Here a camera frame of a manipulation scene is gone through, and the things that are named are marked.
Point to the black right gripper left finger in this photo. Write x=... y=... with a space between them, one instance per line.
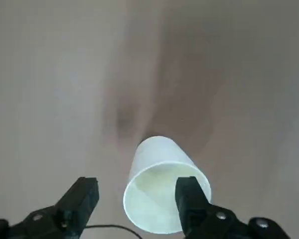
x=74 y=199

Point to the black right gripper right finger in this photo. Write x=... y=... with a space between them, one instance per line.
x=192 y=199

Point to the small white cup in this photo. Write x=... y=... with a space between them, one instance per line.
x=154 y=154

